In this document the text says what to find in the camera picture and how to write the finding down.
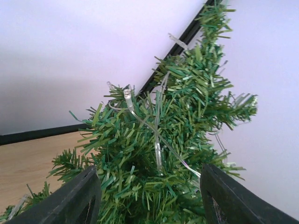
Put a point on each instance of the small green christmas tree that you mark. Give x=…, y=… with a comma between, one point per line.
x=149, y=151

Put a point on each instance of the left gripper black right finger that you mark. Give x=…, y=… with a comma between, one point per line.
x=226, y=201

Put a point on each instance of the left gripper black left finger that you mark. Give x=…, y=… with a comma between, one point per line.
x=77, y=202

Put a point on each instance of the black enclosure frame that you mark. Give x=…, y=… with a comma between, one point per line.
x=186, y=37

